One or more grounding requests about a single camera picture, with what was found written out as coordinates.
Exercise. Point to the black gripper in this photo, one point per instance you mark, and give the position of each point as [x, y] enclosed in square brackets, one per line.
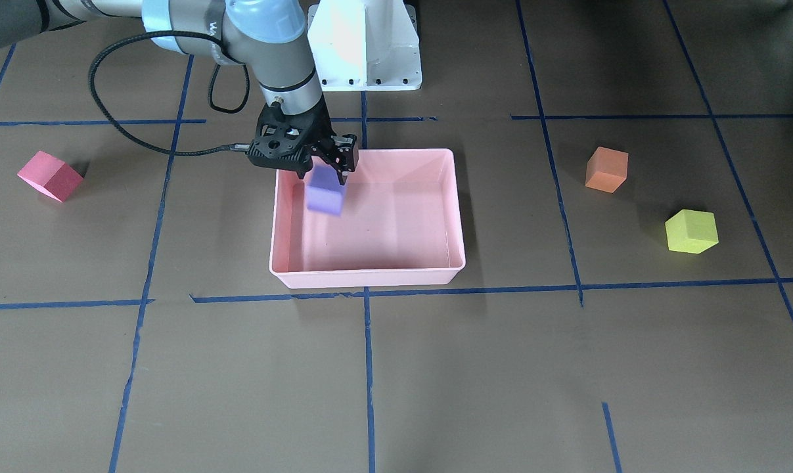
[341, 153]

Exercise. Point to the purple foam block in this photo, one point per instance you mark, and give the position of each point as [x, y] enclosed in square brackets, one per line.
[324, 192]

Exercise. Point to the red foam block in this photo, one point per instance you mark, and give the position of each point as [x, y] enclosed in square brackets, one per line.
[50, 176]

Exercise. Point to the orange foam block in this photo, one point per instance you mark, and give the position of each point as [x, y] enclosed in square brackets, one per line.
[606, 169]

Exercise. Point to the yellow-green foam block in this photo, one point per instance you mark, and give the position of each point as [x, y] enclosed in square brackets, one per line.
[691, 232]

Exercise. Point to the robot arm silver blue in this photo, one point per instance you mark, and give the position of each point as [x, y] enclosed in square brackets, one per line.
[266, 38]

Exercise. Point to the pink plastic bin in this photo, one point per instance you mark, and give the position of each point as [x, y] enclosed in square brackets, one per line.
[400, 225]

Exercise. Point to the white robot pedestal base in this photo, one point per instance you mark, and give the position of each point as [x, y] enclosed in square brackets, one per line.
[366, 45]

